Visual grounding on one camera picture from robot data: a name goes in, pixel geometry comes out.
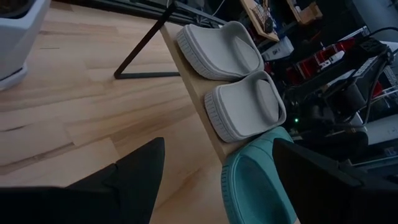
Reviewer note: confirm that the grey rubber slide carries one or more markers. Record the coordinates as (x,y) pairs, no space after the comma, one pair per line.
(217,49)
(242,105)

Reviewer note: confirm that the white hexagonal plant pot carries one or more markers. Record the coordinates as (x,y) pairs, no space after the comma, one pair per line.
(18,43)

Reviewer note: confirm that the red and black cart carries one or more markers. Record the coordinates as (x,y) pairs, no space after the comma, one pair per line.
(311,63)

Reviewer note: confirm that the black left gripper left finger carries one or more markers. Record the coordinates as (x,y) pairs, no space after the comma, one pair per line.
(140,180)

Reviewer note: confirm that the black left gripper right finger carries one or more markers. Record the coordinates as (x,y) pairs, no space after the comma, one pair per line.
(326,193)

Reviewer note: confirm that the green rubber slide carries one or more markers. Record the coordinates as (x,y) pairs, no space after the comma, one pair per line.
(248,186)

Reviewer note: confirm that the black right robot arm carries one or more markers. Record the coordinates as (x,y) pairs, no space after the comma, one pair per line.
(351,81)

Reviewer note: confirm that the wooden shelf with black frame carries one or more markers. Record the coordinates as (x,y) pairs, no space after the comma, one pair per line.
(192,87)

